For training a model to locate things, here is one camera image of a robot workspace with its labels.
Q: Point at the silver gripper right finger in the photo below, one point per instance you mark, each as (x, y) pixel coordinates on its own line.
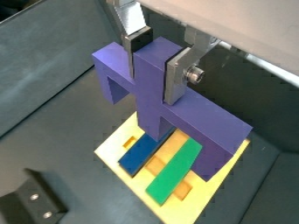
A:
(182, 66)

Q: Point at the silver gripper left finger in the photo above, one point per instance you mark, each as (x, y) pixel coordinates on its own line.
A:
(136, 33)

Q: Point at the purple E-shaped block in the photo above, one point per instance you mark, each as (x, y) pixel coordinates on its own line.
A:
(166, 103)

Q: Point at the yellow slotted board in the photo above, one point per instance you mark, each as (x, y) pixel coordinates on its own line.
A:
(192, 193)

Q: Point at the black L-shaped fixture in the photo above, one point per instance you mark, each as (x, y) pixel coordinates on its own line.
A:
(32, 204)

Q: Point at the blue long bar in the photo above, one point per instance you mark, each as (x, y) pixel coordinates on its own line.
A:
(140, 152)

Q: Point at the green long bar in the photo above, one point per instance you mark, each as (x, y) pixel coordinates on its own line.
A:
(174, 172)

